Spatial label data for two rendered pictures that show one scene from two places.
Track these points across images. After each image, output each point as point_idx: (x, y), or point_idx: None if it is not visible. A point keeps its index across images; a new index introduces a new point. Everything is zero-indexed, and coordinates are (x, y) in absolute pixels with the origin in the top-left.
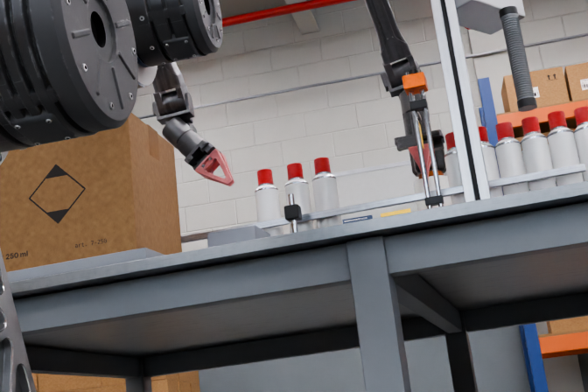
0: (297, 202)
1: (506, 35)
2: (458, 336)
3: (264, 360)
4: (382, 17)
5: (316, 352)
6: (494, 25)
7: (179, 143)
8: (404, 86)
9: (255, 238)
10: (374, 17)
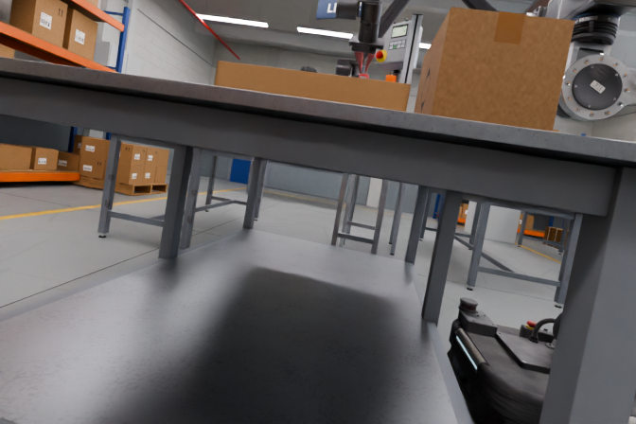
0: None
1: (397, 81)
2: (190, 149)
3: (83, 128)
4: (386, 31)
5: (123, 134)
6: (384, 67)
7: (378, 26)
8: (395, 80)
9: None
10: (387, 28)
